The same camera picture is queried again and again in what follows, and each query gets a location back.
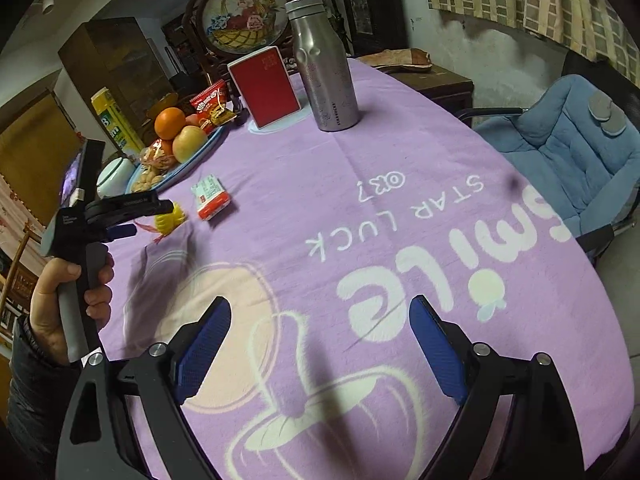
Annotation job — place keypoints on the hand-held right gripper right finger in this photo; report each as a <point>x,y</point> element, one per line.
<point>440,355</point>

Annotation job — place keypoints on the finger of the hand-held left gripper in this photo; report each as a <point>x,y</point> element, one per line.
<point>130,205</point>
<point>122,231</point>

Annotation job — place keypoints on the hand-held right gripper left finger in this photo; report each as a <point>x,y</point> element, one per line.
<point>202,350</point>

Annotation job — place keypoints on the yellow wrapper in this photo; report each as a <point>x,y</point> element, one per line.
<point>170,222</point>

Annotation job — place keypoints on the person's left forearm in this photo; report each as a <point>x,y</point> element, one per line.
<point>35,400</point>

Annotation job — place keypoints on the person's left hand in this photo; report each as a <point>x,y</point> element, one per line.
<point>45,310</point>

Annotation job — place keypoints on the pile of walnuts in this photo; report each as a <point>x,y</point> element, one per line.
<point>147,180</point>

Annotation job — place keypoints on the white lidded ceramic pot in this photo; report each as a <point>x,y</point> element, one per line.
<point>117,175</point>

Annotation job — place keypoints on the clear bag of snacks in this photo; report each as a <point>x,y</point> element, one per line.
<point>157,156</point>

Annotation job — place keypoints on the floral cloth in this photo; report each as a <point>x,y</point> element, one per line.
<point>20,220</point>

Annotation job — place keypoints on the wooden chair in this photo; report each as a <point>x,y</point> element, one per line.
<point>15,285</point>

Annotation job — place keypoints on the small red white box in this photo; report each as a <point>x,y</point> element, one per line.
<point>212,200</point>

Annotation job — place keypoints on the yellow canister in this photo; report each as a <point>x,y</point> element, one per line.
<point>112,120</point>

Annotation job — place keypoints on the orange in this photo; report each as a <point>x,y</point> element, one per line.
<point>170,122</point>

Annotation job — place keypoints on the blue plate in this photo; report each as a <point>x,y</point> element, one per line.
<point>212,141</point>

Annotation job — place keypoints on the yellow wooden door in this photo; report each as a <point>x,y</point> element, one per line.
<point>30,145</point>

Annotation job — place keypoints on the red snack packet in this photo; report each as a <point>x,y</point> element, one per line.
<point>207,102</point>

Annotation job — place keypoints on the brown wooden cabinet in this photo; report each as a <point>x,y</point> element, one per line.
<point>110,60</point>

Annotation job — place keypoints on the red and white box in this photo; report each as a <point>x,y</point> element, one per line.
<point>262,87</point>

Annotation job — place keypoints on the blue cushioned chair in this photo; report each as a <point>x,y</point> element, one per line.
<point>597,240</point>

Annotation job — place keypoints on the round framed fruit picture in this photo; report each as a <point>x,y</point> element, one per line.
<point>240,20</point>

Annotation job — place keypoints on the steel water bottle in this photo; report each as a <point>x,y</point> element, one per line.
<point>325,70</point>

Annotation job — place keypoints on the blue chair cushion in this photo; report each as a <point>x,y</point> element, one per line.
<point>560,150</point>

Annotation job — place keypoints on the dark wooden side table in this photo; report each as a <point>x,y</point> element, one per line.
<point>440,87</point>

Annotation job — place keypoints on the brown cloth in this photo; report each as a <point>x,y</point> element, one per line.
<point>400,57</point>

